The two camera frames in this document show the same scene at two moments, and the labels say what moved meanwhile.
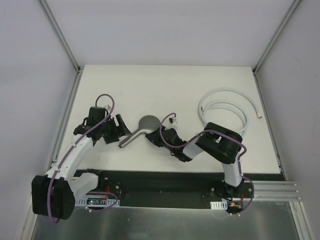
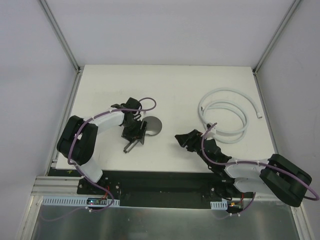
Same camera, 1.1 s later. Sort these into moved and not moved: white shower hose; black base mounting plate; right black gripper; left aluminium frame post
Moved: right black gripper
Not moved: black base mounting plate; left aluminium frame post; white shower hose
